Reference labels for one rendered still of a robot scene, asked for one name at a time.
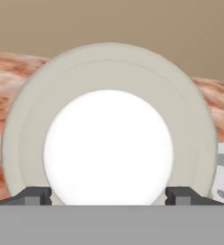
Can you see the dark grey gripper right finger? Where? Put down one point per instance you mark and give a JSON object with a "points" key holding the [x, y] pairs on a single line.
{"points": [[182, 195]]}

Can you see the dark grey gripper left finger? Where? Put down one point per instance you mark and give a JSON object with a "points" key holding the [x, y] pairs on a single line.
{"points": [[34, 195]]}

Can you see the beige white round blender lid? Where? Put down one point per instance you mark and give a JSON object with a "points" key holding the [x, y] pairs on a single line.
{"points": [[110, 73]]}

